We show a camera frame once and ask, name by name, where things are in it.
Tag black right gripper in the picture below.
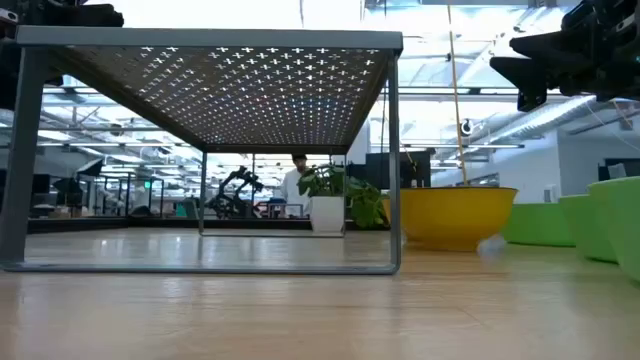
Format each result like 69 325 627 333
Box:
488 0 640 113

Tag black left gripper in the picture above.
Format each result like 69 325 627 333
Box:
0 0 125 111

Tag green plastic bowl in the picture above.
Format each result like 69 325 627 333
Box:
558 193 619 264
586 175 640 282
501 202 576 248

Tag yellow bowl with patterned inside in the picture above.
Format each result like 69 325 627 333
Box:
382 186 519 253

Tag grey perforated metal shelf riser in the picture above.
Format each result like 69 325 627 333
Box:
0 25 404 276

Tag black display screen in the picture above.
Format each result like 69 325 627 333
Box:
598 157 640 182

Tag black monitor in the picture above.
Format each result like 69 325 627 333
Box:
363 149 433 190

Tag green plant in white pot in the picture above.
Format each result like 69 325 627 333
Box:
297 163 390 234

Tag person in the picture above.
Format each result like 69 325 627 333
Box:
278 152 314 219

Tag yellow cable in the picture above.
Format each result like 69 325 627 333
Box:
446 0 469 188

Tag black aluminium table frame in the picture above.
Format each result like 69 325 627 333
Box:
27 215 314 235

